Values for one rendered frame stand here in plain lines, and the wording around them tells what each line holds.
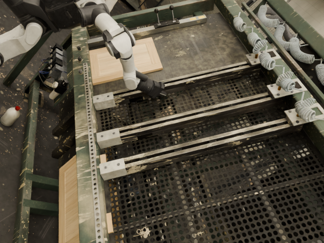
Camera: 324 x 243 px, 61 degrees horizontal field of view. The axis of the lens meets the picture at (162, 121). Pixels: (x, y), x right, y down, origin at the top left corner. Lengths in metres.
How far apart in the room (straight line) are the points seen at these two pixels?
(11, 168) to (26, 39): 0.99
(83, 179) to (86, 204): 0.13
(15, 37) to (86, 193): 1.02
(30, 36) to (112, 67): 0.54
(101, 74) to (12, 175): 1.00
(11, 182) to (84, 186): 0.96
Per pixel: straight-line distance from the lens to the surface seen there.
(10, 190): 2.26
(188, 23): 2.30
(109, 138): 1.50
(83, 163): 1.49
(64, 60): 2.20
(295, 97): 1.67
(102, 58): 2.09
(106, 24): 1.39
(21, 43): 1.88
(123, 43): 1.34
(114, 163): 1.41
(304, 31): 2.39
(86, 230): 1.33
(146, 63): 1.96
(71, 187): 1.99
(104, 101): 1.69
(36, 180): 2.16
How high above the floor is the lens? 1.85
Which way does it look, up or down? 25 degrees down
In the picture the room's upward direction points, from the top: 52 degrees clockwise
